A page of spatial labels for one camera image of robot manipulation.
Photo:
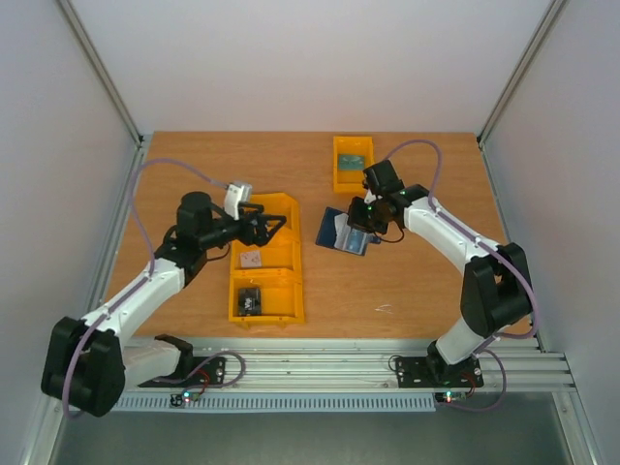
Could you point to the yellow single bin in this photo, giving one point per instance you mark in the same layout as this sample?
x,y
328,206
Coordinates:
x,y
351,182

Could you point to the yellow bin of row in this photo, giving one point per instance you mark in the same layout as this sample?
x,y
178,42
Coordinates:
x,y
282,298
282,204
275,255

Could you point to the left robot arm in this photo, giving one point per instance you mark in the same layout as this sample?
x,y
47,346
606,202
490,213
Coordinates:
x,y
88,362

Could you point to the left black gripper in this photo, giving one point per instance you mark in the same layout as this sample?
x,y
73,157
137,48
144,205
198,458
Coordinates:
x,y
250,237

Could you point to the yellow bin middle of row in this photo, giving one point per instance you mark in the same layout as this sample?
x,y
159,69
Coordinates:
x,y
275,255

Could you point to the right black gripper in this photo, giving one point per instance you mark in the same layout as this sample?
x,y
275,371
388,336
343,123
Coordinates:
x,y
361,225

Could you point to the black card in bin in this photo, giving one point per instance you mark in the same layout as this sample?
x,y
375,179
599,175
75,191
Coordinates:
x,y
249,302

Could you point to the blue card holder wallet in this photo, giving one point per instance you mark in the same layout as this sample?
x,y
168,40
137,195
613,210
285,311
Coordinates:
x,y
335,234

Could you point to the grey slotted cable duct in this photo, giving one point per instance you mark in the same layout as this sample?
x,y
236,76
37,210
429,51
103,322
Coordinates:
x,y
270,402

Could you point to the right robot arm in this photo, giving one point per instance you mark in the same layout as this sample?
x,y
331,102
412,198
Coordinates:
x,y
496,287

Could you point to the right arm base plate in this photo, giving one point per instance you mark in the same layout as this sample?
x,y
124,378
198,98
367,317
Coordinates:
x,y
416,372

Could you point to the teal card in single bin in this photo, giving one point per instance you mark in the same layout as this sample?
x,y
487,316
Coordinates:
x,y
350,162

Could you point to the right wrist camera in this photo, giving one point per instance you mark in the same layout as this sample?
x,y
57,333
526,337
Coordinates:
x,y
369,197

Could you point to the yellow bin bottom of row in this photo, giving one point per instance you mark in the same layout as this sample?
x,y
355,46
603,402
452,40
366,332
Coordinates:
x,y
282,298

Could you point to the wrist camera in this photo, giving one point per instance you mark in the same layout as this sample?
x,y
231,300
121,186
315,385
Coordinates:
x,y
369,197
237,192

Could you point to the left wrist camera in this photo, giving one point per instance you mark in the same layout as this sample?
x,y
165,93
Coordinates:
x,y
237,192

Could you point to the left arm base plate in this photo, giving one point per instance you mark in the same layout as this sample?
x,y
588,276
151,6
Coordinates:
x,y
202,369

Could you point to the yellow bin top of row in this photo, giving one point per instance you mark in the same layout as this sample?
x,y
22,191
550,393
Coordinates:
x,y
282,204

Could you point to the white card in bin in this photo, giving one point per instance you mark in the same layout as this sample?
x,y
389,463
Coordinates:
x,y
251,259

